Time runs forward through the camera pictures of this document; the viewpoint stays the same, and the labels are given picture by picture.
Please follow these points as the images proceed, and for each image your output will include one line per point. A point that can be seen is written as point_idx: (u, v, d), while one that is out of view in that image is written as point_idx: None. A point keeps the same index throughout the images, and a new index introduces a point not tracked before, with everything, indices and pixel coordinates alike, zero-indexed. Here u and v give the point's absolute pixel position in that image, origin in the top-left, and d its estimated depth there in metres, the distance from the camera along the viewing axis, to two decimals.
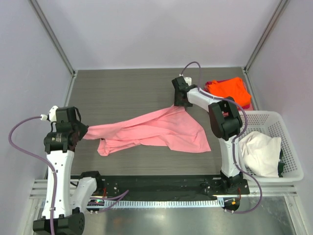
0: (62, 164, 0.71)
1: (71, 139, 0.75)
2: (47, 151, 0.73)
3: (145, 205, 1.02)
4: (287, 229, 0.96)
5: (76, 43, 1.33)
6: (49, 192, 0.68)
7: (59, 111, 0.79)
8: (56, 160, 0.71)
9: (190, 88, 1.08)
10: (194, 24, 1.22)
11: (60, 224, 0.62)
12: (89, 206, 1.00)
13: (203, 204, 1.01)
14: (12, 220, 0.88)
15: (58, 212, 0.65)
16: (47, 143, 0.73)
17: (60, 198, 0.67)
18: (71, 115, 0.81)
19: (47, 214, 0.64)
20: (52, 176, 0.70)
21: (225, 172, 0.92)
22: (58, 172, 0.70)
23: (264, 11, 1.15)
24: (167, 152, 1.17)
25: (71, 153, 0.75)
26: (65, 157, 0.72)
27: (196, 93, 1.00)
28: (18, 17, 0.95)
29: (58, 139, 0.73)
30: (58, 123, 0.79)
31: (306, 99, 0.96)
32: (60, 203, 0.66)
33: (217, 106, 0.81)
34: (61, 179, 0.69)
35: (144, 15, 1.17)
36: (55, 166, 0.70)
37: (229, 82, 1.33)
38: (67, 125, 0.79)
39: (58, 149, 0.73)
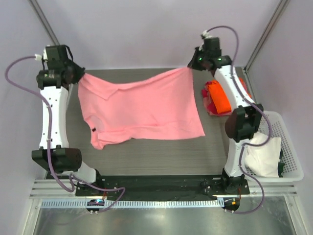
0: (56, 99, 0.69)
1: (64, 76, 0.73)
2: (40, 87, 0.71)
3: (146, 205, 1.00)
4: (287, 229, 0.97)
5: (76, 43, 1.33)
6: (44, 126, 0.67)
7: (49, 48, 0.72)
8: (51, 95, 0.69)
9: (224, 60, 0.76)
10: (193, 23, 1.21)
11: (58, 153, 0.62)
12: (89, 206, 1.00)
13: (203, 205, 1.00)
14: (12, 220, 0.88)
15: (55, 142, 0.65)
16: (39, 79, 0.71)
17: (56, 130, 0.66)
18: (63, 53, 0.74)
19: (45, 144, 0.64)
20: (46, 112, 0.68)
21: (226, 170, 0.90)
22: (53, 106, 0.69)
23: (264, 10, 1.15)
24: (168, 152, 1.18)
25: (65, 91, 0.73)
26: (59, 93, 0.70)
27: (227, 77, 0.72)
28: (18, 18, 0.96)
29: (52, 76, 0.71)
30: (50, 61, 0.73)
31: (305, 99, 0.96)
32: (56, 135, 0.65)
33: (244, 113, 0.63)
34: (56, 113, 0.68)
35: (144, 16, 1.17)
36: (49, 102, 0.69)
37: None
38: (59, 62, 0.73)
39: (51, 85, 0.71)
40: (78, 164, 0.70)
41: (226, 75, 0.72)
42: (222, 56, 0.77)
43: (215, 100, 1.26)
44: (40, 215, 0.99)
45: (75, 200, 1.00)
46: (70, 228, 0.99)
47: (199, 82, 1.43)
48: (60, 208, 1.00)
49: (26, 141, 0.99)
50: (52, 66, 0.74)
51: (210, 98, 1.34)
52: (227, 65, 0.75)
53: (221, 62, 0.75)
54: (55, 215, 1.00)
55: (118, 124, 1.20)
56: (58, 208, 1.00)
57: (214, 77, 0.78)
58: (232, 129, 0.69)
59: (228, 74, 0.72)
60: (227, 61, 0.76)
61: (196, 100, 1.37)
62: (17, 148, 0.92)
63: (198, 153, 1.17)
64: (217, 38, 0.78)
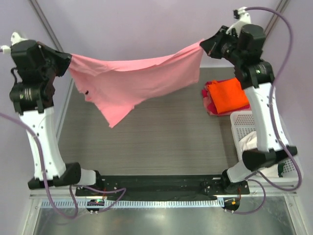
0: (41, 126, 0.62)
1: (44, 93, 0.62)
2: (19, 112, 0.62)
3: (146, 205, 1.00)
4: (287, 229, 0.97)
5: (76, 43, 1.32)
6: (35, 155, 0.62)
7: (17, 56, 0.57)
8: (33, 122, 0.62)
9: (263, 72, 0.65)
10: (194, 23, 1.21)
11: (55, 183, 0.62)
12: (89, 206, 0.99)
13: (203, 204, 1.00)
14: (12, 220, 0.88)
15: (51, 172, 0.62)
16: (14, 99, 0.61)
17: (50, 161, 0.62)
18: (35, 58, 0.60)
19: (40, 176, 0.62)
20: (34, 145, 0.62)
21: (230, 176, 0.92)
22: (40, 135, 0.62)
23: (264, 11, 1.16)
24: (167, 152, 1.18)
25: (50, 111, 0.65)
26: (43, 118, 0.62)
27: (263, 102, 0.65)
28: (18, 17, 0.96)
29: (28, 96, 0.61)
30: (21, 70, 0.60)
31: (306, 99, 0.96)
32: (51, 166, 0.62)
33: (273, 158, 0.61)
34: (45, 141, 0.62)
35: (144, 16, 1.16)
36: (34, 130, 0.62)
37: (229, 82, 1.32)
38: (35, 70, 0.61)
39: (32, 109, 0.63)
40: (76, 177, 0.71)
41: (262, 100, 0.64)
42: (260, 66, 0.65)
43: (215, 100, 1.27)
44: (40, 215, 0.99)
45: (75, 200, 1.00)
46: (70, 228, 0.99)
47: (199, 82, 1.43)
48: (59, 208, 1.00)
49: (26, 140, 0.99)
50: (25, 79, 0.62)
51: (210, 98, 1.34)
52: (264, 82, 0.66)
53: (258, 76, 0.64)
54: (55, 215, 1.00)
55: (117, 100, 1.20)
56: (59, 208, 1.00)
57: (242, 87, 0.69)
58: (253, 163, 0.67)
59: (264, 98, 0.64)
60: (266, 75, 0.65)
61: (196, 100, 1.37)
62: (17, 148, 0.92)
63: (198, 153, 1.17)
64: (264, 36, 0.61)
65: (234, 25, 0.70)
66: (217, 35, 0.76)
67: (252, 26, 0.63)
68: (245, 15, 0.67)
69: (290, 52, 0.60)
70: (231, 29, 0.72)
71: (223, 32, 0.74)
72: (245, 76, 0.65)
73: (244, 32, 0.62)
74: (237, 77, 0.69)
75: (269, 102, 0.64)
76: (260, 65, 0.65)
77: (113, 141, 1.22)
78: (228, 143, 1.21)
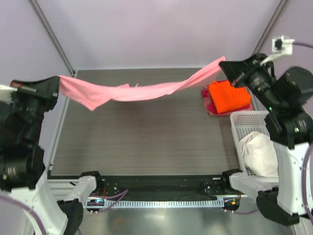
0: (35, 199, 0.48)
1: (31, 165, 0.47)
2: (7, 190, 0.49)
3: (146, 205, 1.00)
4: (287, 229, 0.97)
5: (76, 43, 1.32)
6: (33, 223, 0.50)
7: None
8: (23, 198, 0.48)
9: (302, 128, 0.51)
10: (194, 23, 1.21)
11: None
12: (89, 206, 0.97)
13: (203, 205, 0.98)
14: (12, 220, 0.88)
15: None
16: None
17: (51, 226, 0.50)
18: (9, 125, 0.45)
19: None
20: (29, 216, 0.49)
21: (233, 185, 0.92)
22: (34, 208, 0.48)
23: (264, 10, 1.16)
24: (167, 152, 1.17)
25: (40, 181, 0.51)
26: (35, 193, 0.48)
27: (296, 163, 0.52)
28: (18, 17, 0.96)
29: (12, 176, 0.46)
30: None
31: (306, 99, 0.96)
32: (52, 230, 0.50)
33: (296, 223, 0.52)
34: (42, 213, 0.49)
35: (144, 15, 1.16)
36: (26, 204, 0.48)
37: (230, 82, 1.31)
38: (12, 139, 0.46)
39: (22, 186, 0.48)
40: (79, 218, 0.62)
41: (295, 162, 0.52)
42: (301, 121, 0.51)
43: (215, 100, 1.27)
44: None
45: None
46: None
47: None
48: None
49: None
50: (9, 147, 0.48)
51: (210, 98, 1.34)
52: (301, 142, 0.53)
53: (297, 134, 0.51)
54: None
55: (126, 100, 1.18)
56: None
57: (272, 136, 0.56)
58: (270, 214, 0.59)
59: (298, 160, 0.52)
60: (305, 133, 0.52)
61: (196, 100, 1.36)
62: None
63: (198, 153, 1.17)
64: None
65: (270, 57, 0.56)
66: (247, 67, 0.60)
67: (297, 72, 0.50)
68: (289, 46, 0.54)
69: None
70: (267, 61, 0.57)
71: (257, 64, 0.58)
72: (280, 131, 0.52)
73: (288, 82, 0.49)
74: (268, 128, 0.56)
75: (303, 166, 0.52)
76: (300, 120, 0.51)
77: (113, 141, 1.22)
78: (229, 143, 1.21)
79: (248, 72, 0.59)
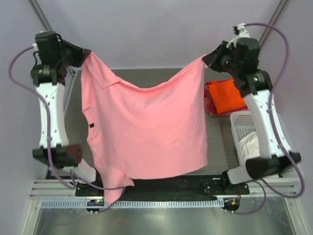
0: (53, 97, 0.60)
1: (60, 71, 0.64)
2: (36, 84, 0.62)
3: (145, 205, 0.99)
4: (287, 229, 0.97)
5: (76, 43, 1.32)
6: (42, 123, 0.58)
7: (38, 38, 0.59)
8: (47, 92, 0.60)
9: (261, 82, 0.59)
10: (194, 23, 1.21)
11: (58, 152, 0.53)
12: (89, 206, 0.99)
13: (203, 205, 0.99)
14: (13, 219, 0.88)
15: (55, 141, 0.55)
16: (33, 74, 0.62)
17: (56, 129, 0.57)
18: (53, 46, 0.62)
19: (45, 142, 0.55)
20: (43, 111, 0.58)
21: (229, 176, 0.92)
22: (50, 105, 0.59)
23: (264, 11, 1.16)
24: None
25: (61, 88, 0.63)
26: (55, 90, 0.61)
27: (263, 109, 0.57)
28: (18, 17, 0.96)
29: (46, 71, 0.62)
30: (40, 53, 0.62)
31: (305, 102, 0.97)
32: (56, 134, 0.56)
33: (275, 166, 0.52)
34: (54, 111, 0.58)
35: (144, 16, 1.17)
36: (46, 100, 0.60)
37: (230, 82, 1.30)
38: (52, 54, 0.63)
39: (47, 82, 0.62)
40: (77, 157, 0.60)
41: (261, 105, 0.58)
42: (258, 75, 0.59)
43: (215, 100, 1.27)
44: (40, 216, 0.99)
45: (75, 200, 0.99)
46: (70, 228, 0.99)
47: None
48: (60, 208, 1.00)
49: (26, 140, 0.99)
50: (43, 58, 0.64)
51: (210, 99, 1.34)
52: (264, 91, 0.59)
53: (257, 84, 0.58)
54: (55, 216, 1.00)
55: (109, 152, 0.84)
56: (58, 208, 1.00)
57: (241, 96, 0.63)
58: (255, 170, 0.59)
59: (263, 105, 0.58)
60: (264, 83, 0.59)
61: None
62: (18, 148, 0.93)
63: None
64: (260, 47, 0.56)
65: (233, 40, 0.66)
66: (218, 49, 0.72)
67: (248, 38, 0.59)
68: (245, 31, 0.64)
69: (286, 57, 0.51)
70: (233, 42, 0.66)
71: (224, 44, 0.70)
72: (243, 84, 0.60)
73: (238, 42, 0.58)
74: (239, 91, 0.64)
75: (269, 108, 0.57)
76: (257, 74, 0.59)
77: None
78: (228, 143, 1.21)
79: (219, 49, 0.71)
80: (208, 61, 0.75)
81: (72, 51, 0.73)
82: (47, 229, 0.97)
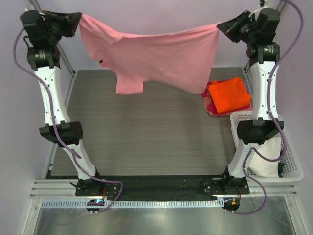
0: (52, 79, 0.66)
1: (55, 54, 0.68)
2: (34, 68, 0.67)
3: (145, 205, 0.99)
4: (287, 229, 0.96)
5: (77, 43, 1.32)
6: (45, 104, 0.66)
7: (26, 26, 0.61)
8: (46, 75, 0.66)
9: (272, 51, 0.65)
10: (194, 23, 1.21)
11: (63, 128, 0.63)
12: (89, 206, 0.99)
13: (203, 204, 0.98)
14: (13, 220, 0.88)
15: (59, 119, 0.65)
16: (30, 59, 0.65)
17: (58, 108, 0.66)
18: (40, 28, 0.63)
19: (50, 122, 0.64)
20: (43, 92, 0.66)
21: (229, 169, 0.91)
22: (50, 87, 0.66)
23: None
24: (167, 152, 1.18)
25: (58, 70, 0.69)
26: (54, 73, 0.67)
27: (264, 78, 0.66)
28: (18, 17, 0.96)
29: (42, 55, 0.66)
30: (31, 36, 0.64)
31: (304, 101, 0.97)
32: (59, 113, 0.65)
33: (260, 126, 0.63)
34: (54, 92, 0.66)
35: (145, 15, 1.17)
36: (45, 82, 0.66)
37: (230, 82, 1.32)
38: (43, 38, 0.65)
39: (45, 66, 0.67)
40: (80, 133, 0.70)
41: (263, 74, 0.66)
42: (270, 45, 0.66)
43: (215, 99, 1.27)
44: (40, 215, 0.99)
45: (75, 200, 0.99)
46: (70, 228, 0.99)
47: None
48: (59, 208, 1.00)
49: (26, 141, 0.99)
50: (34, 42, 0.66)
51: (210, 99, 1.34)
52: (269, 60, 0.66)
53: (265, 54, 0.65)
54: (55, 215, 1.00)
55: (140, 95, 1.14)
56: (58, 208, 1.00)
57: (251, 64, 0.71)
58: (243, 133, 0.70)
59: (265, 73, 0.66)
60: (272, 54, 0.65)
61: (196, 100, 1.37)
62: (18, 148, 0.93)
63: (198, 154, 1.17)
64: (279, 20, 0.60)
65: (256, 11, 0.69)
66: (238, 17, 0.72)
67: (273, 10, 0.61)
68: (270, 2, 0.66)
69: (299, 34, 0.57)
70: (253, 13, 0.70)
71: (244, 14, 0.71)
72: (254, 52, 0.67)
73: (261, 13, 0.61)
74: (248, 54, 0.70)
75: (269, 77, 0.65)
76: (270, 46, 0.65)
77: (113, 141, 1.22)
78: (228, 142, 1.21)
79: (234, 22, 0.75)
80: (225, 30, 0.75)
81: (60, 24, 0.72)
82: (47, 229, 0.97)
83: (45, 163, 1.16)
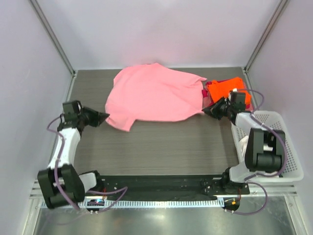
0: (69, 135, 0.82)
1: (78, 126, 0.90)
2: (60, 129, 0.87)
3: (145, 205, 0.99)
4: (287, 229, 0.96)
5: (77, 43, 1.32)
6: (55, 152, 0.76)
7: (65, 104, 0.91)
8: (66, 132, 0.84)
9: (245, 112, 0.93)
10: (194, 23, 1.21)
11: (63, 172, 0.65)
12: (89, 206, 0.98)
13: (203, 204, 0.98)
14: (13, 220, 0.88)
15: (63, 162, 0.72)
16: (60, 125, 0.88)
17: (65, 154, 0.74)
18: (75, 108, 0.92)
19: (53, 164, 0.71)
20: (59, 143, 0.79)
21: (230, 172, 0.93)
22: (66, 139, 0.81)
23: (264, 11, 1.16)
24: (167, 152, 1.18)
25: (78, 135, 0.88)
26: (73, 132, 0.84)
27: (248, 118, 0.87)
28: (19, 17, 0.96)
29: (69, 123, 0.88)
30: (66, 114, 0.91)
31: (304, 101, 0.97)
32: (64, 158, 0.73)
33: (261, 133, 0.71)
34: (68, 144, 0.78)
35: (145, 16, 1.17)
36: (64, 136, 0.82)
37: (230, 82, 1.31)
38: (74, 115, 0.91)
39: (68, 128, 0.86)
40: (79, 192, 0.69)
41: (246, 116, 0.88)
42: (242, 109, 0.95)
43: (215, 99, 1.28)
44: (40, 215, 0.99)
45: None
46: (71, 227, 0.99)
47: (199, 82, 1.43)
48: (60, 208, 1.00)
49: (27, 141, 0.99)
50: (68, 116, 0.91)
51: None
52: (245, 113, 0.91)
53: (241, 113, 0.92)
54: (55, 215, 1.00)
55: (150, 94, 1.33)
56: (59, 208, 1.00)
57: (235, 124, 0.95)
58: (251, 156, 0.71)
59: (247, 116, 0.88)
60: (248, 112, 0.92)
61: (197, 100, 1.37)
62: (18, 148, 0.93)
63: (198, 154, 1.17)
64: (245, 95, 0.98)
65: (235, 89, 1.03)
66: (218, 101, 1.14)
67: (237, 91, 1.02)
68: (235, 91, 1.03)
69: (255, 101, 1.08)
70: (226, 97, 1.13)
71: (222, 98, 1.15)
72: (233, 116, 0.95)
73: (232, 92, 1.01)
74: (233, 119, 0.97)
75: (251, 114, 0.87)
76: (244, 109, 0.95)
77: (113, 141, 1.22)
78: (228, 143, 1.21)
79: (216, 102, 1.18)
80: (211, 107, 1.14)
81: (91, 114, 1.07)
82: (47, 229, 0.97)
83: (45, 163, 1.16)
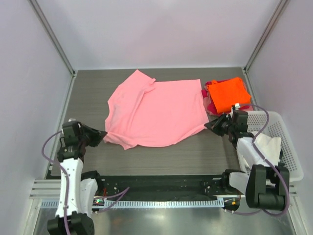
0: (73, 169, 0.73)
1: (80, 150, 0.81)
2: (61, 160, 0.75)
3: (145, 205, 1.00)
4: (287, 229, 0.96)
5: (76, 43, 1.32)
6: (61, 195, 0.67)
7: (65, 127, 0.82)
8: (69, 166, 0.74)
9: (246, 135, 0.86)
10: (194, 23, 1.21)
11: (74, 222, 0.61)
12: None
13: (203, 204, 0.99)
14: (13, 220, 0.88)
15: (71, 209, 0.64)
16: (59, 153, 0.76)
17: (73, 197, 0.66)
18: (76, 130, 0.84)
19: (61, 212, 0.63)
20: (64, 181, 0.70)
21: (231, 175, 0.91)
22: (71, 176, 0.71)
23: (263, 11, 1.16)
24: (167, 152, 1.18)
25: (81, 163, 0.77)
26: (76, 163, 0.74)
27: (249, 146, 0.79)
28: (18, 17, 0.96)
29: (70, 151, 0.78)
30: (66, 137, 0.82)
31: (304, 101, 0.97)
32: (73, 202, 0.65)
33: (263, 173, 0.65)
34: (73, 182, 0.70)
35: (145, 15, 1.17)
36: (67, 171, 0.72)
37: (230, 82, 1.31)
38: (75, 138, 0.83)
39: (69, 158, 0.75)
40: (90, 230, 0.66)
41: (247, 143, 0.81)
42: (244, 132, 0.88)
43: (214, 99, 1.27)
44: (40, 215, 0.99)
45: None
46: None
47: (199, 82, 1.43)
48: None
49: (26, 140, 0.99)
50: (68, 142, 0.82)
51: (209, 99, 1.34)
52: (247, 137, 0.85)
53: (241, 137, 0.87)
54: None
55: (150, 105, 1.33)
56: None
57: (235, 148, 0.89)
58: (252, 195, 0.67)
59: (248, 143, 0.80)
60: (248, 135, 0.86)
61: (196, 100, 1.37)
62: (18, 148, 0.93)
63: (198, 154, 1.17)
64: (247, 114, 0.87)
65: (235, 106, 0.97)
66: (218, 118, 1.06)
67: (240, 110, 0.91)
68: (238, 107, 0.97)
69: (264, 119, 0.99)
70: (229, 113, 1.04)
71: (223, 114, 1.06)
72: (233, 139, 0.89)
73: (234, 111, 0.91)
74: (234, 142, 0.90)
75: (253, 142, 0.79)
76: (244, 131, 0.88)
77: None
78: (228, 143, 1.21)
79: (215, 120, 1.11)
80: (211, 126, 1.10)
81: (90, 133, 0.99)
82: None
83: (45, 163, 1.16)
